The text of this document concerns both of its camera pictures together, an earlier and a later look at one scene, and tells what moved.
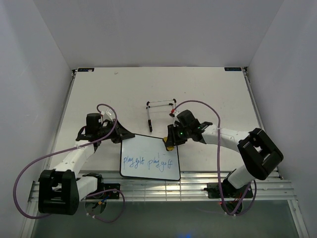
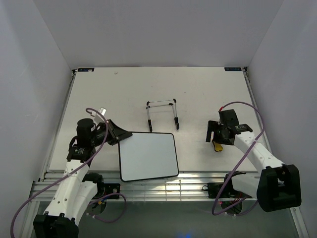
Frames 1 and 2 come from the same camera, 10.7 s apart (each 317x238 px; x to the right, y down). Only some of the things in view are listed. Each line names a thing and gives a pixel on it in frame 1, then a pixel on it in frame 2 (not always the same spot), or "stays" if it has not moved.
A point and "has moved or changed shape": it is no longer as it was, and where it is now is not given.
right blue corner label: x=233 y=69 stays
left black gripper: x=120 y=132 stays
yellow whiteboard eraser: x=171 y=148 has moved or changed shape
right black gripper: x=172 y=140 to x=213 y=126
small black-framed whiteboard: x=148 y=157 stays
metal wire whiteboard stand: x=148 y=106 stays
